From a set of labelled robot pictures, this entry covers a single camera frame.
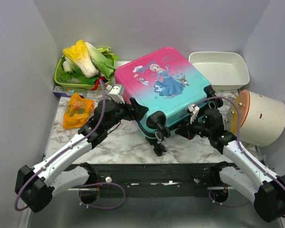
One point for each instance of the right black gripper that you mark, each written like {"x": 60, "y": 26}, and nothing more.
{"x": 185, "y": 131}

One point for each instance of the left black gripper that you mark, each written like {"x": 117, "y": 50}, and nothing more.
{"x": 137, "y": 114}

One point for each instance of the pink and teal kids suitcase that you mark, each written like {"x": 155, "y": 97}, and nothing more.
{"x": 165, "y": 82}

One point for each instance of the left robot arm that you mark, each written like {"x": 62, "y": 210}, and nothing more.
{"x": 36, "y": 186}

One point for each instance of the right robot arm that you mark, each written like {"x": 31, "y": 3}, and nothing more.
{"x": 260, "y": 185}

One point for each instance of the red chili pepper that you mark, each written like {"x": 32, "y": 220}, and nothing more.
{"x": 98, "y": 81}

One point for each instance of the orange snack bag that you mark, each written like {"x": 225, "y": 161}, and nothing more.
{"x": 78, "y": 112}

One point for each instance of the green leafy lettuce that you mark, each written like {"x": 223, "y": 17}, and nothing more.
{"x": 103, "y": 59}

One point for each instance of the white rectangular plastic basin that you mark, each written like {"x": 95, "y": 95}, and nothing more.
{"x": 225, "y": 70}

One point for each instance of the green plastic vegetable tray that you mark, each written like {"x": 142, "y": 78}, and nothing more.
{"x": 73, "y": 79}

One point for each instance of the white cylinder appliance orange lid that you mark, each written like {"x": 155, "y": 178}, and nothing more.
{"x": 262, "y": 119}

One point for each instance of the purple and white small box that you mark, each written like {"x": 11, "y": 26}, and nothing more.
{"x": 61, "y": 91}

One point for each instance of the white bok choy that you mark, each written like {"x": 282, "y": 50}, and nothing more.
{"x": 68, "y": 65}

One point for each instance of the napa cabbage with yellow top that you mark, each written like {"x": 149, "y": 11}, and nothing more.
{"x": 78, "y": 54}

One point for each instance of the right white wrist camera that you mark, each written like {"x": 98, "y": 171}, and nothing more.
{"x": 192, "y": 111}

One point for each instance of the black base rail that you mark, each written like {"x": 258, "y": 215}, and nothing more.
{"x": 143, "y": 180}

